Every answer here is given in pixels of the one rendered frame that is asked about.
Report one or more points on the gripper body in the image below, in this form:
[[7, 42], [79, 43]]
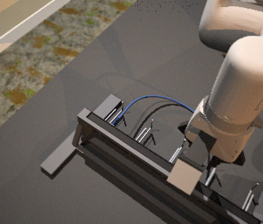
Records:
[[227, 147]]

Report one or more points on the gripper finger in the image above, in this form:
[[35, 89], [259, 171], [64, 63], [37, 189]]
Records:
[[182, 128], [214, 161]]

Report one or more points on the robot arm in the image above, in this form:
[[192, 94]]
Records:
[[236, 97]]

